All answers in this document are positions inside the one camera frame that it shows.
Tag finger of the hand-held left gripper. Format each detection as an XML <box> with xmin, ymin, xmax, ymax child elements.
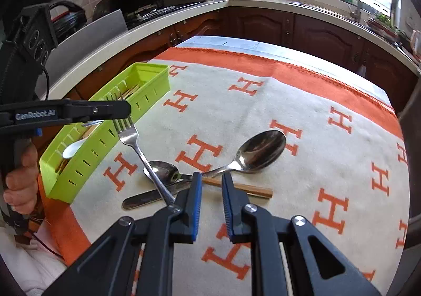
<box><xmin>65</xmin><ymin>98</ymin><xmax>132</xmax><ymax>124</ymax></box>

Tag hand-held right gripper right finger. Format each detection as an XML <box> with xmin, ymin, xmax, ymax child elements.
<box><xmin>221</xmin><ymin>172</ymin><xmax>382</xmax><ymax>296</ymax></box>

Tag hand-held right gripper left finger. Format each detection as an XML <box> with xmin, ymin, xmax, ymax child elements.
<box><xmin>43</xmin><ymin>172</ymin><xmax>203</xmax><ymax>296</ymax></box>

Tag metal fork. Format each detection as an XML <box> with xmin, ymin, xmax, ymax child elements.
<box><xmin>113</xmin><ymin>116</ymin><xmax>178</xmax><ymax>209</ymax></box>

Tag brown wooden chopstick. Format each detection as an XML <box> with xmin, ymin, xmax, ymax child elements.
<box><xmin>201</xmin><ymin>178</ymin><xmax>273</xmax><ymax>198</ymax></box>

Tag green plastic utensil tray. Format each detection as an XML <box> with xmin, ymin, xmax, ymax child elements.
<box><xmin>39</xmin><ymin>63</ymin><xmax>171</xmax><ymax>203</ymax></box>

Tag small metal spoon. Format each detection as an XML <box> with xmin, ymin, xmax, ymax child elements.
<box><xmin>144</xmin><ymin>160</ymin><xmax>194</xmax><ymax>185</ymax></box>

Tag white ceramic spoon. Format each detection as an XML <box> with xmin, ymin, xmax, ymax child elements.
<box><xmin>62</xmin><ymin>140</ymin><xmax>89</xmax><ymax>158</ymax></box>

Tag large metal spoon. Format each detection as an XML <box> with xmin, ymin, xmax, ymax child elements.
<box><xmin>122</xmin><ymin>130</ymin><xmax>287</xmax><ymax>210</ymax></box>

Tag person's left hand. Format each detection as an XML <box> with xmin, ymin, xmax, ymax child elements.
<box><xmin>3</xmin><ymin>143</ymin><xmax>39</xmax><ymax>216</ymax></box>

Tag black and red cooker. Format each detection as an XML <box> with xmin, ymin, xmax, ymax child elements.
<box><xmin>49</xmin><ymin>1</ymin><xmax>88</xmax><ymax>33</ymax></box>

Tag steel splash plate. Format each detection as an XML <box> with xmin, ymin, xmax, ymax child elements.
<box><xmin>34</xmin><ymin>8</ymin><xmax>127</xmax><ymax>99</ymax></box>

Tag black wok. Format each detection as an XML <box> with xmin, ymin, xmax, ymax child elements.
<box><xmin>92</xmin><ymin>0</ymin><xmax>126</xmax><ymax>20</ymax></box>

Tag gas stove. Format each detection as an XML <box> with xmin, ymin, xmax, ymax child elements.
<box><xmin>125</xmin><ymin>3</ymin><xmax>198</xmax><ymax>28</ymax></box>

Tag orange and cream printed blanket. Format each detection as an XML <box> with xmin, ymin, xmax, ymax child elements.
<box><xmin>38</xmin><ymin>47</ymin><xmax>410</xmax><ymax>296</ymax></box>

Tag blue tile-pattern table cover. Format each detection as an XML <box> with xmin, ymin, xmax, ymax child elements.
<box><xmin>178</xmin><ymin>35</ymin><xmax>393</xmax><ymax>109</ymax></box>

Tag brown wooden kitchen cabinets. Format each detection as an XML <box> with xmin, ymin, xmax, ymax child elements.
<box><xmin>62</xmin><ymin>8</ymin><xmax>418</xmax><ymax>112</ymax></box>

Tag person's white clothing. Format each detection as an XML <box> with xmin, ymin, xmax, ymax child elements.
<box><xmin>0</xmin><ymin>217</ymin><xmax>69</xmax><ymax>296</ymax></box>

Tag metal basin of greens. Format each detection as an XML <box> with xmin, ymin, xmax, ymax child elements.
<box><xmin>367</xmin><ymin>13</ymin><xmax>398</xmax><ymax>36</ymax></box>

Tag black cable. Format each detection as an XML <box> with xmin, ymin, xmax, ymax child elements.
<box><xmin>41</xmin><ymin>64</ymin><xmax>51</xmax><ymax>101</ymax></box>

